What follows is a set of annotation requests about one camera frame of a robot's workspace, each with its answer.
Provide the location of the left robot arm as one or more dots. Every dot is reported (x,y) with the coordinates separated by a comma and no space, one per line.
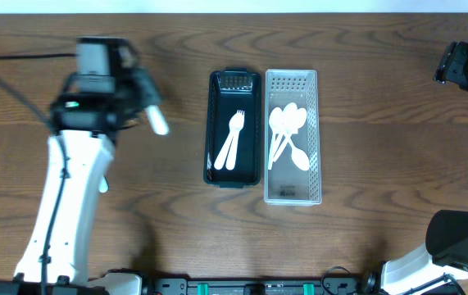
(81,147)

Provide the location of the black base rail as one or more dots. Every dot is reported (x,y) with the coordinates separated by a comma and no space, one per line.
(337,281)

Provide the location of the white plastic fork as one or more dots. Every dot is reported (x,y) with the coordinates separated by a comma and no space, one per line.
(233,150)
(103,185)
(157,120)

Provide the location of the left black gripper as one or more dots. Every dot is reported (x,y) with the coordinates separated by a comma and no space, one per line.
(143,88)

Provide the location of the black plastic basket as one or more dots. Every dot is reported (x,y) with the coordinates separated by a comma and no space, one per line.
(233,89)

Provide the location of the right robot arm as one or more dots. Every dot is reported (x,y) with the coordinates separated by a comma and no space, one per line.
(443,257)

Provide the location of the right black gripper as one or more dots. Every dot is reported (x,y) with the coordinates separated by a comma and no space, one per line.
(445,62)

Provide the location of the white plastic spoon top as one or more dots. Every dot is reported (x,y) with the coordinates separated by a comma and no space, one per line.
(275,123)

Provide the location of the clear plastic basket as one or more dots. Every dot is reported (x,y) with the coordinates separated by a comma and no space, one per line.
(285,184)

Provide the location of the white plastic spoon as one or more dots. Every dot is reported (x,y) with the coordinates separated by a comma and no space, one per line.
(289,126)
(302,116)
(275,123)
(220,159)
(299,157)

